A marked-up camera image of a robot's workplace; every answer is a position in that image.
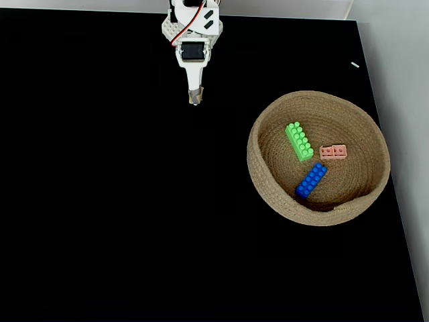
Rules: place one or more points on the pink lego block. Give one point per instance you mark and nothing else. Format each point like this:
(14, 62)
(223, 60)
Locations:
(332, 152)

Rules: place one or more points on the green lego block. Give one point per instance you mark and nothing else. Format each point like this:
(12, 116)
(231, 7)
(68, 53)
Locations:
(299, 142)

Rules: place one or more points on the blue lego block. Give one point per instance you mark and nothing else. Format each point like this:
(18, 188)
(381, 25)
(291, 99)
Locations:
(311, 181)

